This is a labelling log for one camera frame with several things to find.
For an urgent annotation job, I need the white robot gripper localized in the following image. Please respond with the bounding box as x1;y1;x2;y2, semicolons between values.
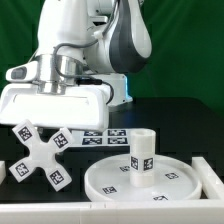
0;84;109;132

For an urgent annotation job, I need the white cross-shaped table base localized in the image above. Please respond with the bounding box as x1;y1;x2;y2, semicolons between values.
9;120;74;191

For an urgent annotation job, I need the white round table top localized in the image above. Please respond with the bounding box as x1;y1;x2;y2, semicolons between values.
84;154;202;202

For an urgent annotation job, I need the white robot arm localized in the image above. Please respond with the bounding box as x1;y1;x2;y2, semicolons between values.
0;0;152;131

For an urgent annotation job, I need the white marker sheet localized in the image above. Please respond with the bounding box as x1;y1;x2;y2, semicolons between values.
72;128;132;147

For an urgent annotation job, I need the white left fence block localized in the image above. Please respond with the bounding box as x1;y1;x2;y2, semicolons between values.
0;161;6;185

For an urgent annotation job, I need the white right fence bar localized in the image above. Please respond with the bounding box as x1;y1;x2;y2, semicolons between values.
192;157;224;201

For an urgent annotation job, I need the white fence bar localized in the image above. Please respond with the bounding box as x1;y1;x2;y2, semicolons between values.
192;157;224;201
0;199;224;224

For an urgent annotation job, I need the white front fence bar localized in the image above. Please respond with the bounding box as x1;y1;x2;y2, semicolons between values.
0;199;224;224

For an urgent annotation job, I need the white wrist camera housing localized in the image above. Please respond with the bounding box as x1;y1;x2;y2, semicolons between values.
6;61;38;82

